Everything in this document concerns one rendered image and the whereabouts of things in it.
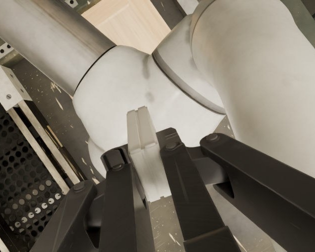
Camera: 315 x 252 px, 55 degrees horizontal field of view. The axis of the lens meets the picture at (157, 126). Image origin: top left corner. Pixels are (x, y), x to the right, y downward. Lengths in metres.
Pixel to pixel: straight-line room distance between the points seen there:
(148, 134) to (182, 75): 0.21
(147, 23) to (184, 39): 0.64
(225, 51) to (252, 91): 0.05
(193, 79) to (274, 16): 0.15
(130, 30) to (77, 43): 0.57
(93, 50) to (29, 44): 0.09
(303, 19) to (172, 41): 0.72
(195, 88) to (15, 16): 0.26
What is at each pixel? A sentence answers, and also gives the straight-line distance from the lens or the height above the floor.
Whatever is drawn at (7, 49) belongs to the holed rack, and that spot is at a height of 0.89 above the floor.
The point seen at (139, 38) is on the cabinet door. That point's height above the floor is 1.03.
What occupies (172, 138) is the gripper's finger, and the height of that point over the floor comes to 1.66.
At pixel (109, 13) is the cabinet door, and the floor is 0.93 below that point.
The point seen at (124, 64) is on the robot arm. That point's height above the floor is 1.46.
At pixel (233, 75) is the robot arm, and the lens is 0.18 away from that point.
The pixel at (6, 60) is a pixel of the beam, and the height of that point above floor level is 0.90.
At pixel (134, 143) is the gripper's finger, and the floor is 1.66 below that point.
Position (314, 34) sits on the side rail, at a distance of 1.05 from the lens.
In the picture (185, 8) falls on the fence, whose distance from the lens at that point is 0.98.
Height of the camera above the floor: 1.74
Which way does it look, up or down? 31 degrees down
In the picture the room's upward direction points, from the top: 145 degrees clockwise
